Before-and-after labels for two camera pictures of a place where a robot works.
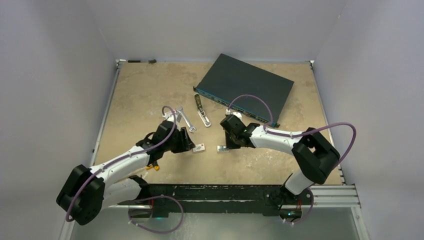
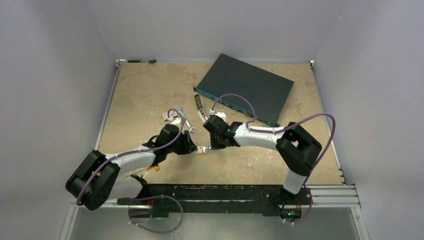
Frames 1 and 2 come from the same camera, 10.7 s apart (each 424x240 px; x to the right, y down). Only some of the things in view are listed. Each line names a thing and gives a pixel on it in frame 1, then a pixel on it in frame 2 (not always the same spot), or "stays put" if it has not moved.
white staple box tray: x=222 y=149 → x=208 y=149
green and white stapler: x=201 y=112 stays put
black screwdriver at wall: x=149 y=61 stays put
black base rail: x=271 y=200 stays put
